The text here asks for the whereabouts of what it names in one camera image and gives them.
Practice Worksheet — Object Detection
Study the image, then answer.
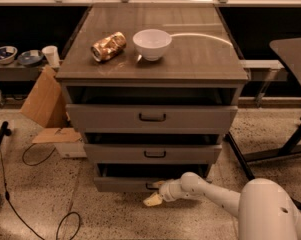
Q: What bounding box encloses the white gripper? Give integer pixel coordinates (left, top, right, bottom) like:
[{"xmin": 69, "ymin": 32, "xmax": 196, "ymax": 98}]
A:
[{"xmin": 143, "ymin": 180, "xmax": 184, "ymax": 207}]

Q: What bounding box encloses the grey bottom drawer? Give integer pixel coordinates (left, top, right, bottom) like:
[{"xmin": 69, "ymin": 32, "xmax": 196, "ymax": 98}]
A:
[{"xmin": 94, "ymin": 163, "xmax": 211, "ymax": 192}]

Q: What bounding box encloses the grey drawer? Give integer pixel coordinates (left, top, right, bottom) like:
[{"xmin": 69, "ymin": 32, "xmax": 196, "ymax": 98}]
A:
[
  {"xmin": 66, "ymin": 104, "xmax": 238, "ymax": 134},
  {"xmin": 84, "ymin": 144, "xmax": 221, "ymax": 165},
  {"xmin": 94, "ymin": 163, "xmax": 211, "ymax": 192}
]

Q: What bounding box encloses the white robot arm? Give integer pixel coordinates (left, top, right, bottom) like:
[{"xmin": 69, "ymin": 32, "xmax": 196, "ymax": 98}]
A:
[{"xmin": 144, "ymin": 172, "xmax": 301, "ymax": 240}]

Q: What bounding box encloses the grey middle drawer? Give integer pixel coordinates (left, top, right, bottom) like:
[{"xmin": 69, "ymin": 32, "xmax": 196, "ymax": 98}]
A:
[{"xmin": 84, "ymin": 144, "xmax": 221, "ymax": 165}]

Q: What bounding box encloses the grey top drawer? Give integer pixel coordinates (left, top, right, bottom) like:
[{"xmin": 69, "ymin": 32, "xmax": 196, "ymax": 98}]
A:
[{"xmin": 66, "ymin": 104, "xmax": 238, "ymax": 134}]

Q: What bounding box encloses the grey drawer cabinet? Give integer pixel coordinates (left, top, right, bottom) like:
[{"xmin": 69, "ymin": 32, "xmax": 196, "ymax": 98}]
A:
[{"xmin": 55, "ymin": 2, "xmax": 250, "ymax": 185}]

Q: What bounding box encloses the brown cardboard box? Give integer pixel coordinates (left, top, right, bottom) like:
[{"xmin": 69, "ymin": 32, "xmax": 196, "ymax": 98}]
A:
[{"xmin": 21, "ymin": 66, "xmax": 81, "ymax": 144}]

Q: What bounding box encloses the white bowl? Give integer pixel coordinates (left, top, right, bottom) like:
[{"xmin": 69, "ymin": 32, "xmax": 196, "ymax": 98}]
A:
[{"xmin": 133, "ymin": 29, "xmax": 172, "ymax": 61}]

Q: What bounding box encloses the crushed golden soda can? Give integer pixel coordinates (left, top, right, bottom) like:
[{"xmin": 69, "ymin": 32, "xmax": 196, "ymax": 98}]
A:
[{"xmin": 91, "ymin": 32, "xmax": 127, "ymax": 62}]

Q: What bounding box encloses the white paper cup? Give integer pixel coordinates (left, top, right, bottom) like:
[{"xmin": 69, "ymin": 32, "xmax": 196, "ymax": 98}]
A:
[{"xmin": 42, "ymin": 45, "xmax": 60, "ymax": 68}]

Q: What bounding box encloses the blue bowl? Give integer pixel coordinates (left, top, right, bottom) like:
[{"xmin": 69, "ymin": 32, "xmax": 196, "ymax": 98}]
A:
[
  {"xmin": 17, "ymin": 50, "xmax": 43, "ymax": 67},
  {"xmin": 0, "ymin": 46, "xmax": 18, "ymax": 65}
]

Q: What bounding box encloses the grey side shelf left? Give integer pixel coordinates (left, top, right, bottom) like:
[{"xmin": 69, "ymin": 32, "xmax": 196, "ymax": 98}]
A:
[{"xmin": 0, "ymin": 61, "xmax": 57, "ymax": 82}]

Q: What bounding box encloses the blue bowl far left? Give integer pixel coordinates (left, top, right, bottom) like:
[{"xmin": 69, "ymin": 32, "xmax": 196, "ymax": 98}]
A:
[{"xmin": 0, "ymin": 46, "xmax": 18, "ymax": 65}]

